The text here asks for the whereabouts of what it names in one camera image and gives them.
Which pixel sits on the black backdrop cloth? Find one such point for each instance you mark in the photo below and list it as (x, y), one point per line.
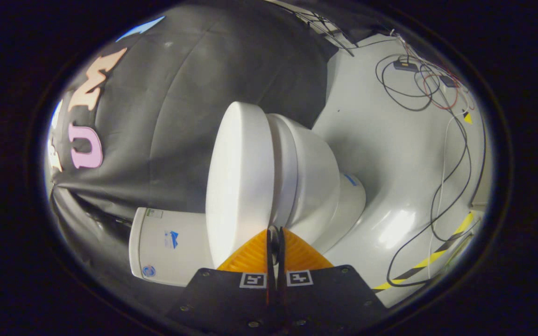
(166, 107)

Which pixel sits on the white toilet body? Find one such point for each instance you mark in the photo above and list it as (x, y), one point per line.
(315, 186)

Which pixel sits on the white toilet lid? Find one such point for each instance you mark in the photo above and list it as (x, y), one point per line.
(241, 177)

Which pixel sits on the yellow and black floor tape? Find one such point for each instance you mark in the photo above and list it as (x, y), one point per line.
(430, 259)

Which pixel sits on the white toilet tank cover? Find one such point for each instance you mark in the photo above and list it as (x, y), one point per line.
(136, 242)

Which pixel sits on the white toilet seat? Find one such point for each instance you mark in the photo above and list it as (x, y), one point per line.
(284, 163)

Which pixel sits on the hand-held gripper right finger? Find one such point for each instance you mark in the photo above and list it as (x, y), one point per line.
(325, 298)

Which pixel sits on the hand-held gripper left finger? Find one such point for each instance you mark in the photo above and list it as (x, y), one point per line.
(231, 298)

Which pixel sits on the black power adapter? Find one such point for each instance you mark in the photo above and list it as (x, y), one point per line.
(405, 65)

